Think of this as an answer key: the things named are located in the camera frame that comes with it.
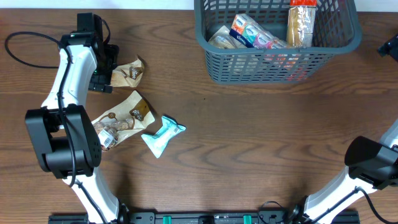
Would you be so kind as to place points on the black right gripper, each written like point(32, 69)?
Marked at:
point(389, 48)

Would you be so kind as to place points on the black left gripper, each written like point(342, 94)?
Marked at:
point(102, 78)

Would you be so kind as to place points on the grey plastic basket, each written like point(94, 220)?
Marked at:
point(336, 31)

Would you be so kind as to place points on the tan snack bag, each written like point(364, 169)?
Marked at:
point(128, 75)

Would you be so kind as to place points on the orange tan cracker pack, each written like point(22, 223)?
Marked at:
point(301, 22)

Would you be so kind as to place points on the tan brown cookie bag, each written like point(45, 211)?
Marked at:
point(122, 121)

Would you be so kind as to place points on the light teal snack packet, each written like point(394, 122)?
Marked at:
point(159, 141)

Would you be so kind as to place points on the tan brown pouch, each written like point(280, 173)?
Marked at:
point(223, 40)

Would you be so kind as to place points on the blue tissue pack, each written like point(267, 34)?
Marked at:
point(248, 32)

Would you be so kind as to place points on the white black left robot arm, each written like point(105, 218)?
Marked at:
point(64, 139)

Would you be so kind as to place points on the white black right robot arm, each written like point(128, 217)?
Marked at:
point(369, 166)

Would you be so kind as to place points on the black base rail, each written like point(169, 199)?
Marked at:
point(271, 215)

